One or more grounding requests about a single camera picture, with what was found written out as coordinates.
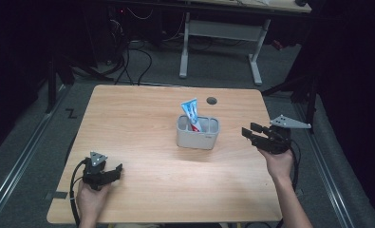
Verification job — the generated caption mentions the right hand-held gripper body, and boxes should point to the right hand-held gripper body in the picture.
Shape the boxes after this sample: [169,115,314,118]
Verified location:
[254,114,312,156]

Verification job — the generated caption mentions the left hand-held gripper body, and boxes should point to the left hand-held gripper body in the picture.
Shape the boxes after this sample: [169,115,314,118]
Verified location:
[82,151,109,191]

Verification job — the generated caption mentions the grey plastic holder box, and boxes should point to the grey plastic holder box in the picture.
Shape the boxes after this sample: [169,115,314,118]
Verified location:
[176,114,221,151]

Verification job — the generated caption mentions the blue and red toothpaste tube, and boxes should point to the blue and red toothpaste tube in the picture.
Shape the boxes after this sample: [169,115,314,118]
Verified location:
[179,97,204,133]

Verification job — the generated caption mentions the person's right hand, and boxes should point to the person's right hand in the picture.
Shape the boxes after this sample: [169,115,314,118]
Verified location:
[257,147,295,183]

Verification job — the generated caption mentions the person's left hand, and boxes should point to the person's left hand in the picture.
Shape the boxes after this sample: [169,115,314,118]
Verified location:
[76,181,112,222]

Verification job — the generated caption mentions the black metal stand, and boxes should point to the black metal stand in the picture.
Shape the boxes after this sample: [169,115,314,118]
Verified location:
[260,60,321,135]
[45,51,115,114]

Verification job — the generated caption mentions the black tape floor mark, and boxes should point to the black tape floor mark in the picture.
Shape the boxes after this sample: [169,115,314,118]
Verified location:
[65,107,79,120]

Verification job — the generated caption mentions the desk with white legs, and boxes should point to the desk with white legs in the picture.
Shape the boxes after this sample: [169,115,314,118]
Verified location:
[178,0,312,86]

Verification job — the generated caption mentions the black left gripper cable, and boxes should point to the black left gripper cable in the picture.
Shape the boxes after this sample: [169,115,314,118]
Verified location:
[68,159,88,228]

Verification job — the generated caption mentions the metal floor rail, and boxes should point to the metal floor rail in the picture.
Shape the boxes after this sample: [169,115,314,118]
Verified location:
[293,102,356,228]
[0,85,71,224]

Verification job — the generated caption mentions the black floor cables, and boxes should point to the black floor cables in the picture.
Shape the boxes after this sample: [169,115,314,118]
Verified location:
[110,18,154,86]

